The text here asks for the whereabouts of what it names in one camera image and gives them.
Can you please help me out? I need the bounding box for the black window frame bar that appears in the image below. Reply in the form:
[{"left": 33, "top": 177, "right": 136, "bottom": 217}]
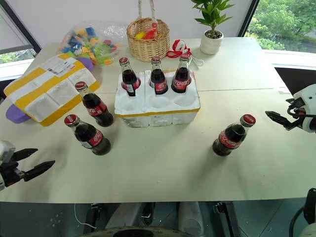
[
  {"left": 237, "top": 0, "right": 261, "bottom": 38},
  {"left": 0, "top": 0, "right": 42, "bottom": 54}
]

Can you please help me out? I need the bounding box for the black table leg frame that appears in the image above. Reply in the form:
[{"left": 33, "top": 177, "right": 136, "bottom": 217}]
[
  {"left": 89, "top": 202, "right": 102, "bottom": 232},
  {"left": 213, "top": 201, "right": 241, "bottom": 237}
]

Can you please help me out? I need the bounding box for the clear bag of colourful blocks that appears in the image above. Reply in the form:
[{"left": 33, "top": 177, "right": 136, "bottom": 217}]
[{"left": 57, "top": 20, "right": 127, "bottom": 66}]

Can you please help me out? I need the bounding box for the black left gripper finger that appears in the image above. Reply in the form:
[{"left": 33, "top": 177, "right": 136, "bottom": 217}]
[
  {"left": 23, "top": 160, "right": 56, "bottom": 183},
  {"left": 12, "top": 148, "right": 39, "bottom": 161}
]

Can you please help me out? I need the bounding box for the green plant in white pot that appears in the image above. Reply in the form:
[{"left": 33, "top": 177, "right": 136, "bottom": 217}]
[{"left": 191, "top": 0, "right": 234, "bottom": 56}]

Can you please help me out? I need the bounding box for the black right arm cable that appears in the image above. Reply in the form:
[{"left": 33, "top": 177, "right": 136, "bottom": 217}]
[{"left": 288, "top": 205, "right": 308, "bottom": 237}]

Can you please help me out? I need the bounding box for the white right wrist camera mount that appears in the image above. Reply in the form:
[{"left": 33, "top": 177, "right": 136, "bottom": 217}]
[{"left": 293, "top": 83, "right": 316, "bottom": 134}]

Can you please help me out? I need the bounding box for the glass cola bottle red cap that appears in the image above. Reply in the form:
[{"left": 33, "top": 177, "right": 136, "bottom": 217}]
[
  {"left": 212, "top": 114, "right": 257, "bottom": 158},
  {"left": 64, "top": 114, "right": 112, "bottom": 157},
  {"left": 149, "top": 56, "right": 169, "bottom": 95},
  {"left": 118, "top": 57, "right": 142, "bottom": 97},
  {"left": 75, "top": 81, "right": 115, "bottom": 128},
  {"left": 170, "top": 54, "right": 193, "bottom": 94}
]

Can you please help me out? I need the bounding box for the red toy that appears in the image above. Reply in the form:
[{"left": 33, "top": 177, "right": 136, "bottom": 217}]
[{"left": 144, "top": 23, "right": 159, "bottom": 40}]

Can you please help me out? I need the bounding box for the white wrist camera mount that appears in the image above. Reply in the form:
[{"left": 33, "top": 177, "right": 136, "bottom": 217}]
[
  {"left": 0, "top": 140, "right": 17, "bottom": 164},
  {"left": 293, "top": 83, "right": 316, "bottom": 134}
]

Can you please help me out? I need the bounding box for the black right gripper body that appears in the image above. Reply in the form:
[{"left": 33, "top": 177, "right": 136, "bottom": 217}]
[{"left": 283, "top": 105, "right": 306, "bottom": 131}]

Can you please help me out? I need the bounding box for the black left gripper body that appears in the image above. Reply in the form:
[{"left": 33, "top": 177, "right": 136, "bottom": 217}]
[{"left": 0, "top": 157, "right": 26, "bottom": 188}]

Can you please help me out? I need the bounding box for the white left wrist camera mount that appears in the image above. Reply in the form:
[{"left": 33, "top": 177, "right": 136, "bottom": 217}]
[{"left": 0, "top": 140, "right": 17, "bottom": 164}]

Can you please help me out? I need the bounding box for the thin white cable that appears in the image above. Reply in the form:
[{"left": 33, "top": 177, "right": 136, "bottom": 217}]
[{"left": 74, "top": 203, "right": 97, "bottom": 230}]

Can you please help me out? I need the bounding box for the grey rounded shape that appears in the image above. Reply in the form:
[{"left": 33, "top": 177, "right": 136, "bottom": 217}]
[
  {"left": 177, "top": 201, "right": 211, "bottom": 233},
  {"left": 105, "top": 202, "right": 154, "bottom": 231}
]

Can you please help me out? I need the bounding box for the black flat panel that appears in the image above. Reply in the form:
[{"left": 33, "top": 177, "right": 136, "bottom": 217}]
[{"left": 274, "top": 66, "right": 316, "bottom": 96}]

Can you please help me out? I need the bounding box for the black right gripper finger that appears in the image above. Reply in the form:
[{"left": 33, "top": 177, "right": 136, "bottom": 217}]
[
  {"left": 265, "top": 111, "right": 290, "bottom": 130},
  {"left": 285, "top": 98, "right": 301, "bottom": 110}
]

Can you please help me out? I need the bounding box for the white foam lid yellow tape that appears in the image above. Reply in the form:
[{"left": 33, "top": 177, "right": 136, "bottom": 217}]
[{"left": 3, "top": 53, "right": 101, "bottom": 127}]

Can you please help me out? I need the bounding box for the red white drawstring pouch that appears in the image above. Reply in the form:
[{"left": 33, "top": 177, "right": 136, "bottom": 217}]
[{"left": 165, "top": 39, "right": 204, "bottom": 68}]

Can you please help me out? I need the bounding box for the white foam bottle tray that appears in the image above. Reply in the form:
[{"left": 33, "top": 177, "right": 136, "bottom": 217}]
[{"left": 114, "top": 70, "right": 201, "bottom": 128}]

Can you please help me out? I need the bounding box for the woven wicker basket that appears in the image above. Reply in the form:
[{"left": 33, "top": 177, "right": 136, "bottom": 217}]
[{"left": 126, "top": 0, "right": 171, "bottom": 63}]

